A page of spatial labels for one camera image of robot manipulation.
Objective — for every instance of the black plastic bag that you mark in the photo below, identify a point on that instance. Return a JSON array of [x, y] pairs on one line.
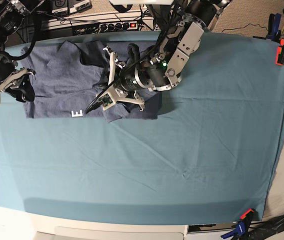
[[267, 229]]

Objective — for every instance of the blue orange clamp bottom right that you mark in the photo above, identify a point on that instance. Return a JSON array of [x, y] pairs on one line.
[[241, 228]]

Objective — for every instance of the teal table cloth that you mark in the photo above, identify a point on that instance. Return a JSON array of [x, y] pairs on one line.
[[210, 155]]

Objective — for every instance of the black power strip red switch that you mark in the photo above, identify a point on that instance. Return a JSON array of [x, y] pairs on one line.
[[97, 28]]

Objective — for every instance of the orange black clamp top right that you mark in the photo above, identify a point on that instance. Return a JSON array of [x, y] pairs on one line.
[[279, 58]]

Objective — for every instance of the blue clamp top right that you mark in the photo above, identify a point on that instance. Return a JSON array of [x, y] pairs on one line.
[[274, 32]]

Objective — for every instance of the blue-grey T-shirt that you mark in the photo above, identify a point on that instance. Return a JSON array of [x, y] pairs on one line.
[[68, 76]]

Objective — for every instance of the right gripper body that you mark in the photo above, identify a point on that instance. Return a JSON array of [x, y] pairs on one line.
[[6, 69]]

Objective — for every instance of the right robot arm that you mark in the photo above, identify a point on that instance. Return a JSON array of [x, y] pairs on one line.
[[12, 14]]

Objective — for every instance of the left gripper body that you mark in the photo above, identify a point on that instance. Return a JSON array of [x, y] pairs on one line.
[[128, 81]]

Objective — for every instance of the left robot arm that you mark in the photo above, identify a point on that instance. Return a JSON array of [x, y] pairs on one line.
[[182, 25]]

